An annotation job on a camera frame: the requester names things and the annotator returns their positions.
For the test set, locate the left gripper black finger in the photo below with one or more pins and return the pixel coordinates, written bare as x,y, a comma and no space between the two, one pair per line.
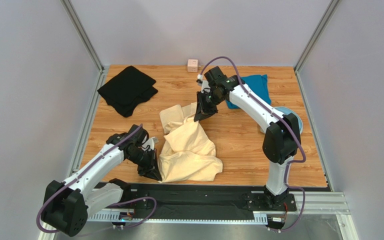
148,173
154,160

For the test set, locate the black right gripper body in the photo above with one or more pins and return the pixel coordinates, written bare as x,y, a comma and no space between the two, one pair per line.
207,104

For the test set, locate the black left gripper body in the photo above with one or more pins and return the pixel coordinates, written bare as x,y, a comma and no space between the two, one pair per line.
141,158

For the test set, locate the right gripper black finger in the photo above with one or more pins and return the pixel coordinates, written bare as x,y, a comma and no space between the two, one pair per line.
201,101
200,115

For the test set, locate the beige t shirt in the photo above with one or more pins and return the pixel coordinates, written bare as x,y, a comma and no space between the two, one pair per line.
187,153

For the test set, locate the blue t shirt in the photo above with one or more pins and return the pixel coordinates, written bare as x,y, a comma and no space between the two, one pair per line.
259,85

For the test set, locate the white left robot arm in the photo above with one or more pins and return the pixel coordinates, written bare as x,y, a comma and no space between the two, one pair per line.
88,183

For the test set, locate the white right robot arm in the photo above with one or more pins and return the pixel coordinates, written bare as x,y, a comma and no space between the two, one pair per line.
281,132

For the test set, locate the black base mat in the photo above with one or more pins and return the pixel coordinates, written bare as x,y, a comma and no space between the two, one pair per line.
207,202

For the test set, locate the black t shirt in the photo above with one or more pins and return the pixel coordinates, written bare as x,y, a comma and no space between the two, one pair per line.
129,88

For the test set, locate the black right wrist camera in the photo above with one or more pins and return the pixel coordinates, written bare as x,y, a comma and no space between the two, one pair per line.
215,77

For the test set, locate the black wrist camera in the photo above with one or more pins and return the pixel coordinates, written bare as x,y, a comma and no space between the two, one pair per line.
215,77
138,135

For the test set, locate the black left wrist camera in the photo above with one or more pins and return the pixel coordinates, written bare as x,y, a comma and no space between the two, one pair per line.
138,135

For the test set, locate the right aluminium corner post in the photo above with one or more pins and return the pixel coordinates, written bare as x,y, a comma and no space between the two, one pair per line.
327,15

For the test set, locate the aluminium corner post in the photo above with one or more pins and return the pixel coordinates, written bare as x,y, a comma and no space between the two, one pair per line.
327,15
75,19

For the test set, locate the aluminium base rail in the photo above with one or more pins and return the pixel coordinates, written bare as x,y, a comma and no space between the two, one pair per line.
314,203

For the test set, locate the left aluminium corner post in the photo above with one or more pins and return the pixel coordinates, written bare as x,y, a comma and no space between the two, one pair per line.
75,19

